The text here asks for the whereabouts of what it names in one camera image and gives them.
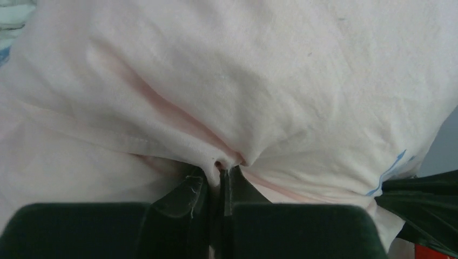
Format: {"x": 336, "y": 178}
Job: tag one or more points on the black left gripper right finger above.
{"x": 253, "y": 227}

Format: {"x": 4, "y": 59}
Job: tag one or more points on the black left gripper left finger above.
{"x": 175, "y": 226}

